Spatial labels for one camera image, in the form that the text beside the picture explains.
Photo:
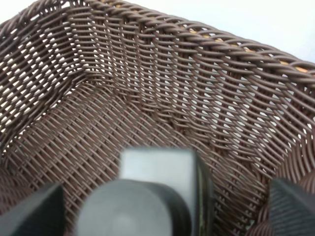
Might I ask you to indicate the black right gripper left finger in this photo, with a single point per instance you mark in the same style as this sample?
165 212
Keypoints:
40 214

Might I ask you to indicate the dark green square bottle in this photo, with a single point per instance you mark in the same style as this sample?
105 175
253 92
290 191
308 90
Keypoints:
158 192

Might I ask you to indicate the orange wicker basket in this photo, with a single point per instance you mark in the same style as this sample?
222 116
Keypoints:
221 40

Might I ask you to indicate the dark brown wicker basket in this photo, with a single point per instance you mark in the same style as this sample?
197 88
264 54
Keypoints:
80 81

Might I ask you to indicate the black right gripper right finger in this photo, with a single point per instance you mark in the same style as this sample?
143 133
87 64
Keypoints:
291 209

